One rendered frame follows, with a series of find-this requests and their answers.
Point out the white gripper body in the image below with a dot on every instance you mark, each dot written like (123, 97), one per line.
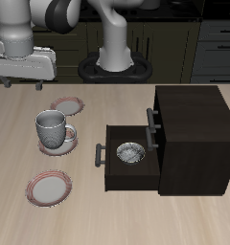
(30, 67)

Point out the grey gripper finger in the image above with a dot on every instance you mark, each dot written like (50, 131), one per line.
(6, 82)
(39, 85)

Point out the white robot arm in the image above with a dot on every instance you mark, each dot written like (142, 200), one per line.
(114, 48)

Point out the red-rimmed white plate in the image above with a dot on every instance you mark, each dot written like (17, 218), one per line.
(69, 106)
(64, 148)
(49, 189)

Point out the white porcelain mug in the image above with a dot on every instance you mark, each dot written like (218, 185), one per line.
(51, 130)

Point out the black and white patterned bowl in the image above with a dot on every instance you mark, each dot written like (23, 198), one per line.
(130, 153)

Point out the dark wooden cabinet drawer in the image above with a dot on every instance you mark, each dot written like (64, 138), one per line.
(133, 180)

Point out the dark kitchen cupboards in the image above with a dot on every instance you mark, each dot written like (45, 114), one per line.
(171, 48)

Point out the dark wooden cabinet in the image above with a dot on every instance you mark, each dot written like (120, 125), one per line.
(196, 140)

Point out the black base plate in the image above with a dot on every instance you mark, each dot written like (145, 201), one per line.
(142, 71)

